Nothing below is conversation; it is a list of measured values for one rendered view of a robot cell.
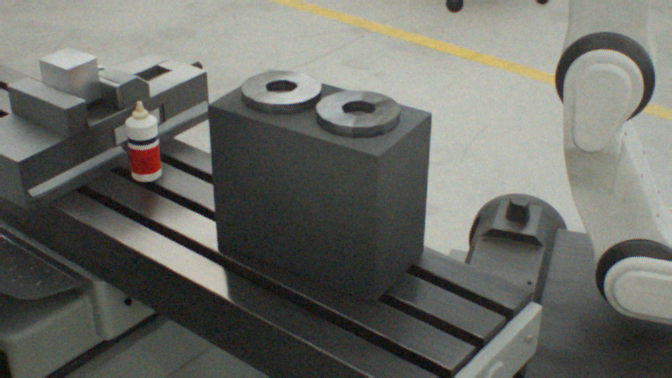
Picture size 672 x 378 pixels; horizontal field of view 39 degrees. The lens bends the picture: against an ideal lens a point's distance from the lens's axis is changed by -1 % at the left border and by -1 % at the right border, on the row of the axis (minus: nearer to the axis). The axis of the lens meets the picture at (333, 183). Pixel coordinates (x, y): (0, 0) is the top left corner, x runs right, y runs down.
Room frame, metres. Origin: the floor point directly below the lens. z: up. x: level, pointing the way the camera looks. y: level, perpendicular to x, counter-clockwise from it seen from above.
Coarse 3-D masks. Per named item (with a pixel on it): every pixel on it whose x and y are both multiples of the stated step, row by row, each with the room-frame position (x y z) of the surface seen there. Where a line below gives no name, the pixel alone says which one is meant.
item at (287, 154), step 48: (240, 96) 0.97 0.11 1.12; (288, 96) 0.95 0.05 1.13; (336, 96) 0.95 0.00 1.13; (384, 96) 0.95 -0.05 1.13; (240, 144) 0.93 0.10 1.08; (288, 144) 0.90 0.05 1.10; (336, 144) 0.86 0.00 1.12; (384, 144) 0.86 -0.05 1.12; (240, 192) 0.93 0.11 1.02; (288, 192) 0.90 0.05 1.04; (336, 192) 0.86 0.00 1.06; (384, 192) 0.85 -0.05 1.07; (240, 240) 0.93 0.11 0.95; (288, 240) 0.90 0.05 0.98; (336, 240) 0.86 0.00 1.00; (384, 240) 0.85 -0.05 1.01; (336, 288) 0.86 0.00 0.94; (384, 288) 0.86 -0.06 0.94
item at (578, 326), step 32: (480, 224) 1.54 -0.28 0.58; (512, 224) 1.50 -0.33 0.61; (544, 224) 1.52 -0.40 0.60; (480, 256) 1.43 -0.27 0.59; (512, 256) 1.43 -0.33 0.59; (544, 256) 1.43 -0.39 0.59; (576, 256) 1.46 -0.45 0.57; (544, 288) 1.36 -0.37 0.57; (576, 288) 1.36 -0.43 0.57; (544, 320) 1.27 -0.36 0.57; (576, 320) 1.27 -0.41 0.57; (608, 320) 1.27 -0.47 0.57; (640, 320) 1.27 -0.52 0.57; (544, 352) 1.19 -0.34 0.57; (576, 352) 1.19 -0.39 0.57; (608, 352) 1.19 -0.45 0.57; (640, 352) 1.19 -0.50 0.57
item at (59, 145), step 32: (128, 64) 1.33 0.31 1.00; (160, 64) 1.34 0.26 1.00; (32, 96) 1.14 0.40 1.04; (64, 96) 1.14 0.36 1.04; (160, 96) 1.23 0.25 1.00; (192, 96) 1.28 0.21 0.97; (0, 128) 1.13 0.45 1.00; (32, 128) 1.13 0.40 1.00; (64, 128) 1.10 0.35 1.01; (96, 128) 1.14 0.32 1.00; (160, 128) 1.22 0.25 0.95; (0, 160) 1.06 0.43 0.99; (32, 160) 1.05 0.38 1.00; (64, 160) 1.09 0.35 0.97; (96, 160) 1.13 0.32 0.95; (0, 192) 1.06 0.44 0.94; (32, 192) 1.04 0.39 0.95; (64, 192) 1.07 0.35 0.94
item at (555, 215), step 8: (496, 200) 1.63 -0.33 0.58; (504, 200) 1.62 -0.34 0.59; (528, 200) 1.61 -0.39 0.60; (536, 200) 1.61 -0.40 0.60; (544, 208) 1.59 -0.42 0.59; (552, 208) 1.61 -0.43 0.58; (480, 216) 1.62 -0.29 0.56; (552, 216) 1.58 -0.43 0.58; (560, 216) 1.60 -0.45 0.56; (472, 224) 1.62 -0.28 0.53; (560, 224) 1.58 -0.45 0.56; (472, 232) 1.62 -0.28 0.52
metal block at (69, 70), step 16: (48, 64) 1.17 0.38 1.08; (64, 64) 1.16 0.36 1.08; (80, 64) 1.16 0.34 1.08; (96, 64) 1.18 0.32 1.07; (48, 80) 1.17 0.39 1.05; (64, 80) 1.15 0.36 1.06; (80, 80) 1.16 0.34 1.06; (96, 80) 1.18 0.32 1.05; (80, 96) 1.16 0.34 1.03; (96, 96) 1.18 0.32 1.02
